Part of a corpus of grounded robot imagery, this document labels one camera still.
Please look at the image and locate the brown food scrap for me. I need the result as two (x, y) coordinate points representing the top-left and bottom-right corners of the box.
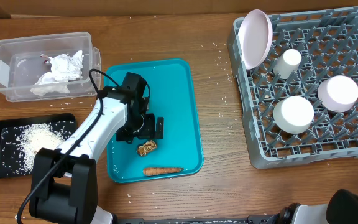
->
(137, 140), (157, 157)

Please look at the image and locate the carrot piece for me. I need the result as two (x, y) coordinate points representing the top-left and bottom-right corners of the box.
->
(143, 167), (184, 177)

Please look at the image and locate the white tissue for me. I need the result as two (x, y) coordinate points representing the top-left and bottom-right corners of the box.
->
(50, 50), (84, 82)
(30, 72), (70, 96)

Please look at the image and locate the red snack wrapper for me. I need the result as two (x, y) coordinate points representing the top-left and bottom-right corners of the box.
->
(40, 53), (53, 65)

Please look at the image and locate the large white plate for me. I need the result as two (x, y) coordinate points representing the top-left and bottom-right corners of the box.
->
(238, 9), (273, 70)

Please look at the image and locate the small white bowl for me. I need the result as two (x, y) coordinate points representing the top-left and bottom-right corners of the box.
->
(273, 96), (314, 134)

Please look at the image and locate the white cup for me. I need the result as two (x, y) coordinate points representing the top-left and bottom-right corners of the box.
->
(273, 49), (302, 80)

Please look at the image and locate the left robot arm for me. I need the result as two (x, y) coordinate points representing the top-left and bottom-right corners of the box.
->
(17, 72), (163, 224)

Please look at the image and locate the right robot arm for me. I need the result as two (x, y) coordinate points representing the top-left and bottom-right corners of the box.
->
(265, 189), (358, 224)

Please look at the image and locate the grey dishwasher rack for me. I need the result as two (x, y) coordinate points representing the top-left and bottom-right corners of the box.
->
(227, 6), (358, 169)

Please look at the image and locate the teal serving tray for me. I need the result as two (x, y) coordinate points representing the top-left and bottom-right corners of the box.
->
(106, 58), (204, 184)

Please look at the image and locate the clear plastic storage bin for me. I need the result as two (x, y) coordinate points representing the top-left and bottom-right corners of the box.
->
(0, 32), (101, 102)

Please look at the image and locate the pile of white rice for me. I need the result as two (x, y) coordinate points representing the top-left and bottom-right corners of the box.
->
(0, 121), (76, 177)

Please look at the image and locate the black rectangular tray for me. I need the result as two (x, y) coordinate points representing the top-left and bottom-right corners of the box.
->
(0, 113), (76, 179)

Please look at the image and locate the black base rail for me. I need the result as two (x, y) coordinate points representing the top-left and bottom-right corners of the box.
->
(113, 214), (278, 224)

